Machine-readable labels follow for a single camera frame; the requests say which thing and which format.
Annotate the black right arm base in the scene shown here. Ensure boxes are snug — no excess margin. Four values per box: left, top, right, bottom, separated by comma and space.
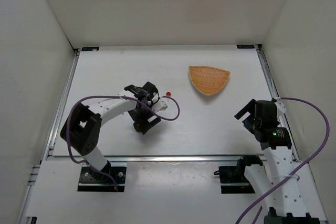
213, 155, 263, 194

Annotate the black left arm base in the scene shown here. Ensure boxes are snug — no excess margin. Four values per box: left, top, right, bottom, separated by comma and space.
77, 166, 127, 193

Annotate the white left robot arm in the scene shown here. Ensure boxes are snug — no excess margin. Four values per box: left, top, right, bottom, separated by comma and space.
60, 82, 167, 183

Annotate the orange woven fruit basket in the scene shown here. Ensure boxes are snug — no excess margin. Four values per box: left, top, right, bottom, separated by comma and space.
188, 66, 230, 96

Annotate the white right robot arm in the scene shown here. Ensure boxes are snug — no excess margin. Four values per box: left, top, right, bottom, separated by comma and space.
235, 99, 320, 223

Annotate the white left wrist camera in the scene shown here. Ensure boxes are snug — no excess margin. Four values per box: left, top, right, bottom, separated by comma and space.
151, 97, 168, 113

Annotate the aluminium table edge rail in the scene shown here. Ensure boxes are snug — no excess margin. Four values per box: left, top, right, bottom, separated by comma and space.
17, 48, 81, 223

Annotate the red fake cherry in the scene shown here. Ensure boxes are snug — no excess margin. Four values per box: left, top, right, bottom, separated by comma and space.
166, 91, 172, 102

